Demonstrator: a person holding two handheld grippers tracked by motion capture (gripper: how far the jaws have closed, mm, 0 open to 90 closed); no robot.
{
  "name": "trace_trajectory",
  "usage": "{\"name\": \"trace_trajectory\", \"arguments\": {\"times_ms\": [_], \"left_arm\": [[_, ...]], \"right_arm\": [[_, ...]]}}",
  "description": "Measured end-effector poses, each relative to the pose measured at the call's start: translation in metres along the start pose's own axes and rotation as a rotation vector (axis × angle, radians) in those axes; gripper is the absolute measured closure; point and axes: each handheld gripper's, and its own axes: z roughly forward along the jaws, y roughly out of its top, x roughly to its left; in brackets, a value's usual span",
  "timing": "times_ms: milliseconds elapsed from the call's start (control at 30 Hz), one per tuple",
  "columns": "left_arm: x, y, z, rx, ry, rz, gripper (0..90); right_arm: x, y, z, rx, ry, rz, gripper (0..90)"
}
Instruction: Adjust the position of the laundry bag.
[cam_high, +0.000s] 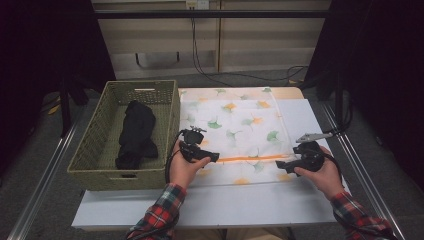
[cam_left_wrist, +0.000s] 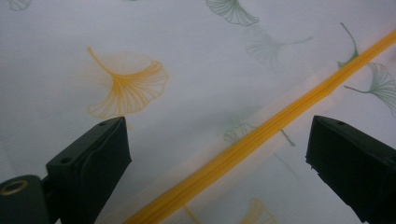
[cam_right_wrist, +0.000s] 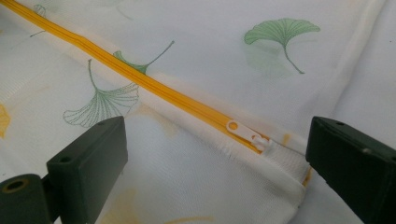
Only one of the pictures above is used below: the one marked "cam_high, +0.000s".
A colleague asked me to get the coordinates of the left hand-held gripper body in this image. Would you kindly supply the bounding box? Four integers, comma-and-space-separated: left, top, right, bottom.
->
179, 125, 209, 164

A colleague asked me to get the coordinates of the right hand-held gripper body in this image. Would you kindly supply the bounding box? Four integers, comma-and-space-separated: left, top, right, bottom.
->
293, 132, 334, 174

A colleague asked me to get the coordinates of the white leaf-print zip bag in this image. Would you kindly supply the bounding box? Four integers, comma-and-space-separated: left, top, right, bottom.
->
178, 87, 298, 186

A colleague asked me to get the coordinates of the black cloth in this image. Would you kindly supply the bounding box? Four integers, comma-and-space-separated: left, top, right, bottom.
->
115, 99, 159, 171

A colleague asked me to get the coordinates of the green woven basket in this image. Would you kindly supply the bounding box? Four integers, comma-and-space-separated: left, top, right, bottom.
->
67, 79, 181, 192

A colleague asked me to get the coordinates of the person's right hand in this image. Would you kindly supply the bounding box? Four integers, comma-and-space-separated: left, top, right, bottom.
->
293, 146, 344, 201

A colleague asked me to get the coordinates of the person's left hand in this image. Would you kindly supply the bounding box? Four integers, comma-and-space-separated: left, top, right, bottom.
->
169, 141, 212, 190

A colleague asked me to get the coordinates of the black metal stand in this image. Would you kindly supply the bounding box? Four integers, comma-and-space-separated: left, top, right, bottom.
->
334, 71, 345, 129
59, 76, 90, 138

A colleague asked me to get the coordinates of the dark curtain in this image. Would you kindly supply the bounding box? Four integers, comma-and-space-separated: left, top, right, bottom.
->
304, 0, 424, 191
0, 0, 116, 174

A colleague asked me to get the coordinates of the black horizontal bar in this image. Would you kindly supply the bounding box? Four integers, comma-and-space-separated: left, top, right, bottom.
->
94, 9, 331, 20

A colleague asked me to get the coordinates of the right hand-held gripper cable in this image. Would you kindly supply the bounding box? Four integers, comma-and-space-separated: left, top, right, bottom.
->
319, 151, 344, 183

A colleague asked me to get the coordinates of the hand-held gripper cable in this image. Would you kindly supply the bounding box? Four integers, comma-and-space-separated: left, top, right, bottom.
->
319, 151, 344, 183
164, 129, 186, 184

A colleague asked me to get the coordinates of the left hand-held gripper cable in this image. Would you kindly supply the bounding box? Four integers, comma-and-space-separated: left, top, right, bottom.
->
164, 129, 186, 184

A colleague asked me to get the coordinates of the metal floor rail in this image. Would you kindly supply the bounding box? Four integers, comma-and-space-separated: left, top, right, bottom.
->
321, 103, 406, 240
6, 106, 88, 240

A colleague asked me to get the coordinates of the black cable bundle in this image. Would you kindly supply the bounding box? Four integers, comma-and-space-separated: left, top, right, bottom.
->
324, 96, 355, 138

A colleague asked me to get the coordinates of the black wall cable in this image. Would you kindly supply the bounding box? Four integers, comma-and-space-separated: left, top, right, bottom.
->
190, 17, 308, 88

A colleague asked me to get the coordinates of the white wall socket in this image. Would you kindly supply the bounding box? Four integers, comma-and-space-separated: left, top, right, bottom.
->
185, 0, 210, 10

